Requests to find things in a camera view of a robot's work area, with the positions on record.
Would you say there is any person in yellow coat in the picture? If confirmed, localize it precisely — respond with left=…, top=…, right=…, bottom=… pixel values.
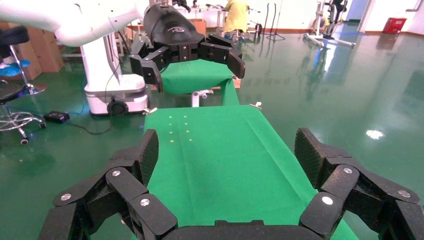
left=223, top=0, right=251, bottom=42

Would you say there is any black floor cable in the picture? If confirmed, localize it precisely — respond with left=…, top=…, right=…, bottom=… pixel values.
left=65, top=96, right=115, bottom=136

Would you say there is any wide brown cardboard box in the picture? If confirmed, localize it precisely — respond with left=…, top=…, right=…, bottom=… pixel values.
left=0, top=21, right=43, bottom=81

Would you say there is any white table leg bracket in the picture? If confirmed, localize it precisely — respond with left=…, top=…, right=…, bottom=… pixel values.
left=191, top=89, right=215, bottom=108

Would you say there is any black power box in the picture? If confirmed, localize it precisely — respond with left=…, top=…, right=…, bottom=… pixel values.
left=43, top=110, right=71, bottom=124

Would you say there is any red box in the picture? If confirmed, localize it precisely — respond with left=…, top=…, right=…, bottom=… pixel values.
left=382, top=17, right=408, bottom=35

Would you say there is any black stool with caster legs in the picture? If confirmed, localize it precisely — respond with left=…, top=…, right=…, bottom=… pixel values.
left=0, top=81, right=47, bottom=146

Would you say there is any blue round cushion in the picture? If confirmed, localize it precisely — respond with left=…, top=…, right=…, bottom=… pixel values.
left=0, top=59, right=31, bottom=79

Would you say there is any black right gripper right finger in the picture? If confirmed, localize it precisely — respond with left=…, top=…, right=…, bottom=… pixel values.
left=294, top=127, right=424, bottom=240

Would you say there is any tall brown cardboard box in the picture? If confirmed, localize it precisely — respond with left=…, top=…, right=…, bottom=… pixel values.
left=26, top=26, right=65, bottom=74

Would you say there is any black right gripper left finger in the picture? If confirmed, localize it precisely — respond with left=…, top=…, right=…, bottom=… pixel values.
left=38, top=129, right=178, bottom=240

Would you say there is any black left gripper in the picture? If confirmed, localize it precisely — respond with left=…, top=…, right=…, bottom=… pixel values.
left=128, top=3, right=247, bottom=94

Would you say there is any black tripod stand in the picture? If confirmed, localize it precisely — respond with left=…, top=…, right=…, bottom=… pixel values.
left=263, top=2, right=286, bottom=42

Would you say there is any small distant cardboard box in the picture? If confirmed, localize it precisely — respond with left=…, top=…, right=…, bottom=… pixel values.
left=188, top=18, right=207, bottom=36

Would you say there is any white metal frame machine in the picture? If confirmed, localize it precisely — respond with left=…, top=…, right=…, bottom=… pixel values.
left=303, top=0, right=357, bottom=49

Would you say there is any black stool with disc base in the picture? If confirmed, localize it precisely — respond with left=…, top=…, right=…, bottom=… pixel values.
left=0, top=26, right=48, bottom=96

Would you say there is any small green table cloth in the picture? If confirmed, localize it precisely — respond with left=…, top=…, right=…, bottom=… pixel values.
left=160, top=58, right=240, bottom=107

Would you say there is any large green table cloth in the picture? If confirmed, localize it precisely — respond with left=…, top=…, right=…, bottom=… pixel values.
left=130, top=105, right=360, bottom=240

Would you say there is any white robot column with base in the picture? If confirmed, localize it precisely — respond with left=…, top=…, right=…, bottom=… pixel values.
left=79, top=33, right=150, bottom=116

